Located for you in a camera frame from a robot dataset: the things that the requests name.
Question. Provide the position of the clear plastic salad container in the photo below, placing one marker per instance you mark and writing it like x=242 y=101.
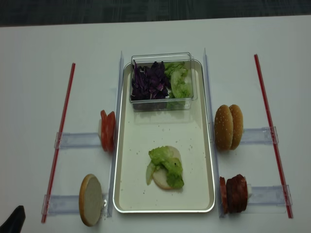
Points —
x=147 y=60

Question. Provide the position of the white pusher block right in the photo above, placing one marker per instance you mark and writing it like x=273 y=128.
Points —
x=249 y=191

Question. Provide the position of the tomato slice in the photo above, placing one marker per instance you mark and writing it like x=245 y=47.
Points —
x=103 y=118
x=107 y=135

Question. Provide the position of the rear sesame bun top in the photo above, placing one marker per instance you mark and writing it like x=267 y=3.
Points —
x=237 y=117

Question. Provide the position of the lettuce leaf on bun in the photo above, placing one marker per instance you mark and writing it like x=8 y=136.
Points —
x=166 y=165

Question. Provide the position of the clear tomato pusher track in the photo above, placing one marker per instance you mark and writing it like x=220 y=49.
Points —
x=76 y=140

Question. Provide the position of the clear sesame bun track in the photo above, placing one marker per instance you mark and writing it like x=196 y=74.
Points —
x=265 y=135

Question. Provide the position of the bottom bun on tray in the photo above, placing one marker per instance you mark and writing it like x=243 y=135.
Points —
x=167 y=167

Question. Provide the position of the bun half cut face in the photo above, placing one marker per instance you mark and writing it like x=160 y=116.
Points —
x=90 y=200

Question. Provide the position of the red rail strip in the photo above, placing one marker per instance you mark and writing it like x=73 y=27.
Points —
x=286 y=193
x=62 y=123

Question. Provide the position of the dark meat patty stack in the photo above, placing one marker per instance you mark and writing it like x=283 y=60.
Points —
x=237 y=194

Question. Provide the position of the clear meat pusher track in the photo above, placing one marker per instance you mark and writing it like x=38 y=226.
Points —
x=266 y=200

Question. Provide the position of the white pusher block left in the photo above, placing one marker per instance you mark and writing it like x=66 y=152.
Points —
x=99 y=128

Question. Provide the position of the white pusher block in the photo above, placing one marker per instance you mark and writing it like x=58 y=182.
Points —
x=249 y=191
x=99 y=128

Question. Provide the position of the shredded purple cabbage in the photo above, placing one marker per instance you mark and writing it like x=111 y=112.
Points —
x=150 y=83

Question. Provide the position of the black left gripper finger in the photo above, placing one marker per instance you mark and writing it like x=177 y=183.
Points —
x=14 y=222

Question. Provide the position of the front meat patty slice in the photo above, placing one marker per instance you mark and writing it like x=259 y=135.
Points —
x=223 y=195

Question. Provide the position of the left red rail strip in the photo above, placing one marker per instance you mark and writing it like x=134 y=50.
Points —
x=62 y=123

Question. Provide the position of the right red rail strip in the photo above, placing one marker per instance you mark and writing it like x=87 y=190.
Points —
x=286 y=193

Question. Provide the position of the front sesame bun top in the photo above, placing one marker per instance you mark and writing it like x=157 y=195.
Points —
x=223 y=128

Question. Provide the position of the clear bun half track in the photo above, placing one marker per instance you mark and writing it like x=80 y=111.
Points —
x=60 y=205

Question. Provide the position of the white metal tray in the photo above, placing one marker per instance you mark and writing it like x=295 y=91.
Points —
x=140 y=132

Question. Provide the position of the green lettuce in container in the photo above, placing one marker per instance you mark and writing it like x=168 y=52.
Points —
x=180 y=85

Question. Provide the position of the sesame bun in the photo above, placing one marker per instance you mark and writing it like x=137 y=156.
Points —
x=223 y=128
x=237 y=117

